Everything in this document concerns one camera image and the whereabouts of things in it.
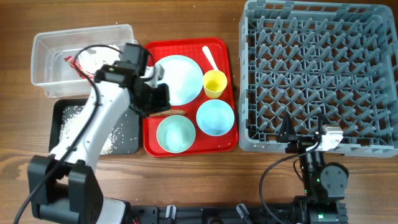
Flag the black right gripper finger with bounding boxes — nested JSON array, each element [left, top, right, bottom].
[[315, 112, 330, 137], [277, 111, 297, 143]]

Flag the brown bread stick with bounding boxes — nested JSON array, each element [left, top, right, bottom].
[[148, 109, 186, 117]]

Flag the mint green bowl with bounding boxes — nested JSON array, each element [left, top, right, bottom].
[[156, 115, 196, 154]]

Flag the white napkin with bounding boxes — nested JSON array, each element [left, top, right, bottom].
[[78, 45, 120, 74]]

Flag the red snack wrapper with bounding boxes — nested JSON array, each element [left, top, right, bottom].
[[64, 56, 95, 79]]

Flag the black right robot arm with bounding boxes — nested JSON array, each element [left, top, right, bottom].
[[278, 113, 349, 224]]

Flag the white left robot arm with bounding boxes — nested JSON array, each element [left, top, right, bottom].
[[14, 43, 170, 223]]

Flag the black waste tray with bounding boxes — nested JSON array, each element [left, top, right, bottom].
[[49, 99, 141, 154]]

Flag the grey plastic dishwasher rack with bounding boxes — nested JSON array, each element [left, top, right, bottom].
[[238, 1, 397, 157]]

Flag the clear plastic waste bin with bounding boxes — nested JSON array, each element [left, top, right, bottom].
[[30, 24, 136, 98]]

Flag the light blue plate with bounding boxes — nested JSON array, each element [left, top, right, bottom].
[[155, 55, 203, 106]]

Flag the pile of white rice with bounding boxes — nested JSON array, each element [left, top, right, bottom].
[[59, 106, 119, 155]]

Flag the red plastic tray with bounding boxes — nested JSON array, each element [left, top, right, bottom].
[[142, 37, 238, 157]]

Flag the yellow plastic cup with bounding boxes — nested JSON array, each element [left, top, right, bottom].
[[203, 70, 228, 99]]

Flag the light blue bowl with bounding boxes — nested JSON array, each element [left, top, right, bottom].
[[196, 100, 235, 136]]

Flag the white plastic spoon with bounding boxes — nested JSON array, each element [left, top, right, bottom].
[[202, 46, 218, 70]]

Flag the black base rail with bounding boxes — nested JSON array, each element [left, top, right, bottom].
[[123, 203, 348, 224]]

